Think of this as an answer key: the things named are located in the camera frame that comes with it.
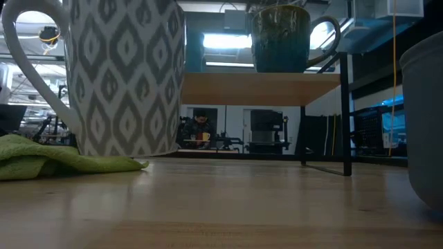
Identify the black cabinet machine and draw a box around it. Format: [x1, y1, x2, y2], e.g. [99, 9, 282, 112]
[248, 109, 292, 155]

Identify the person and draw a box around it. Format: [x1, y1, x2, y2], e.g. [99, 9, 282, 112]
[180, 109, 216, 150]

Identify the grey blue mug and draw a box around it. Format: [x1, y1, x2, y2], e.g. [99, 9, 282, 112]
[399, 30, 443, 212]

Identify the black monitor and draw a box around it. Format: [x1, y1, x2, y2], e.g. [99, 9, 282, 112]
[0, 104, 28, 136]

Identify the green microfibre cloth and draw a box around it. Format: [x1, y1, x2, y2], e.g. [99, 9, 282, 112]
[0, 133, 150, 182]

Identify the black wire rack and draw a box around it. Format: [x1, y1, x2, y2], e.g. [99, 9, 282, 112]
[352, 103, 408, 158]

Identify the black table frame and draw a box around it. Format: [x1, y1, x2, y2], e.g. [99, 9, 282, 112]
[165, 151, 409, 164]

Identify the brown green glazed mug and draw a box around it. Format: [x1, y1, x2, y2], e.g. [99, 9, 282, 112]
[251, 4, 343, 74]

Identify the wooden shelf with black legs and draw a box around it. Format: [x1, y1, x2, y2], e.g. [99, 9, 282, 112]
[179, 51, 353, 177]

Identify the white grey patterned mug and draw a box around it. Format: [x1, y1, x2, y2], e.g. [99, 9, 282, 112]
[1, 0, 187, 158]

